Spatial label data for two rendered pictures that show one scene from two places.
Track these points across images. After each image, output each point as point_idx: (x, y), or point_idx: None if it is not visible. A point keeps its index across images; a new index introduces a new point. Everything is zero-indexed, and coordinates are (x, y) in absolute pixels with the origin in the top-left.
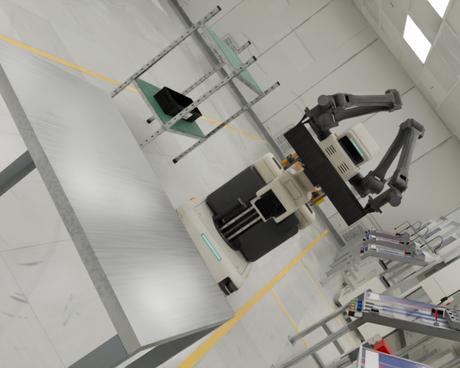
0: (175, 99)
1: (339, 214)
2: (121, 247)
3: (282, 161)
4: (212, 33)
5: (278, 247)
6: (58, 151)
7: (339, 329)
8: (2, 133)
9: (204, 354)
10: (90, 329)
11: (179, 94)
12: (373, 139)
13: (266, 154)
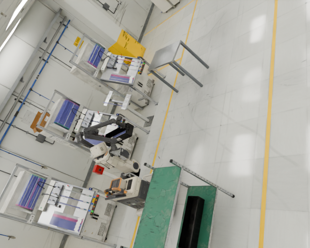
0: (197, 229)
1: None
2: (160, 52)
3: (126, 191)
4: (173, 174)
5: None
6: (168, 46)
7: (104, 193)
8: (221, 116)
9: (153, 161)
10: (177, 119)
11: (194, 224)
12: (92, 146)
13: (135, 179)
